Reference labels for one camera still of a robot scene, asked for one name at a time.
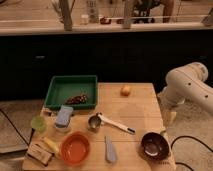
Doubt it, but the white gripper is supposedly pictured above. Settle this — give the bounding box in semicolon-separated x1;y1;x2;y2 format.
157;92;177;127

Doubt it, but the small orange apple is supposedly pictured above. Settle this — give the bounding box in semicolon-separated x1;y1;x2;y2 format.
120;86;131;96

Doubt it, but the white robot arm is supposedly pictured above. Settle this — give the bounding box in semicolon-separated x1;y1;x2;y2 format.
157;62;213;127

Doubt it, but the dark brown bowl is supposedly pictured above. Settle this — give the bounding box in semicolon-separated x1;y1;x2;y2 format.
141;132;170;161

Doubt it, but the light blue spatula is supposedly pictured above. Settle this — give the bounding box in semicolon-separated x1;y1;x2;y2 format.
105;136;117;163

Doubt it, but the dark grape bunch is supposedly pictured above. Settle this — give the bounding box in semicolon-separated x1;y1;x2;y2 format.
65;95;87;105

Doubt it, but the orange plastic bowl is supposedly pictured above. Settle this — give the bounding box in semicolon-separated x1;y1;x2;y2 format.
60;132;90;166

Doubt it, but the blue sponge block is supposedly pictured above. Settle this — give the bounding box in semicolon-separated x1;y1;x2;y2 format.
55;105;73;128

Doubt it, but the green plastic tray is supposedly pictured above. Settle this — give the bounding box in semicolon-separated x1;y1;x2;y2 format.
44;75;98;110

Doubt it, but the red object on counter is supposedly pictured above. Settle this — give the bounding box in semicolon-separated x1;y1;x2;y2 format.
100;17;111;25

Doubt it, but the yellow corn toy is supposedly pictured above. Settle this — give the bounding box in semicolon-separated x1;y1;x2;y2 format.
43;137;59;155

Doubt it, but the green plastic cup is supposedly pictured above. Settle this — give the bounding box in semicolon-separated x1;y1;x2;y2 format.
31;116;46;132

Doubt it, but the white cup on counter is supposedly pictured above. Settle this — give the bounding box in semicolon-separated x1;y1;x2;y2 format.
81;14;89;25

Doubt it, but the wooden block toy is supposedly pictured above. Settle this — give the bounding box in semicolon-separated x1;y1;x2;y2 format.
27;144;52;166

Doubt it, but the black cable right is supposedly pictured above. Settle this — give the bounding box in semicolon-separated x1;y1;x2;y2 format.
170;134;213;171

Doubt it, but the black cable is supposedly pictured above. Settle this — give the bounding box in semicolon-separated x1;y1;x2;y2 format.
0;108;36;147
170;134;213;171

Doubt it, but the metal measuring cup white handle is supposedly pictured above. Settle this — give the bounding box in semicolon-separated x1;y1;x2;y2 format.
88;113;135;134

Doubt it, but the black cable left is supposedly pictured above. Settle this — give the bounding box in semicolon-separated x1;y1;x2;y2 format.
0;108;36;147

